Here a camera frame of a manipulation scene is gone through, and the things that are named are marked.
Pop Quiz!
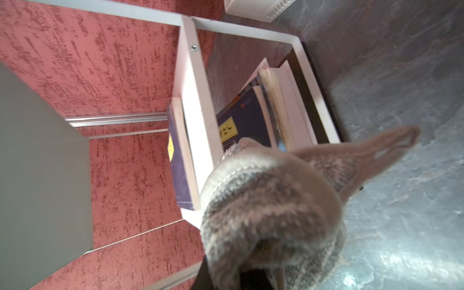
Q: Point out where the white three-tier bookshelf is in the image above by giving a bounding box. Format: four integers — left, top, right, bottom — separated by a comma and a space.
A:
21, 0, 343, 230

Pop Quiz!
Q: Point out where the grey striped fluffy cloth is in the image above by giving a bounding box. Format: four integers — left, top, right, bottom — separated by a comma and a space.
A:
200, 126, 421, 290

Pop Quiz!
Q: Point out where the left aluminium corner post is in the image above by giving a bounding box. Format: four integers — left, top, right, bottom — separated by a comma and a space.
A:
65, 112, 167, 128

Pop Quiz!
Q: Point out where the white perforated magazine file holder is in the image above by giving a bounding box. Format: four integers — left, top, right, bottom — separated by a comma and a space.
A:
224, 0, 296, 23

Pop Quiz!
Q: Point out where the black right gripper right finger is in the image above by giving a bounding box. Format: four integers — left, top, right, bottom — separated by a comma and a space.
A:
240, 269, 274, 290

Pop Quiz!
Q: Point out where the navy blue book middle shelf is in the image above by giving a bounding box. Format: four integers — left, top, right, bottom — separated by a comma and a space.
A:
167, 97, 201, 211

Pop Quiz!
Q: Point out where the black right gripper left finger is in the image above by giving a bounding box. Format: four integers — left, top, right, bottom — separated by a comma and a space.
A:
190, 256, 214, 290

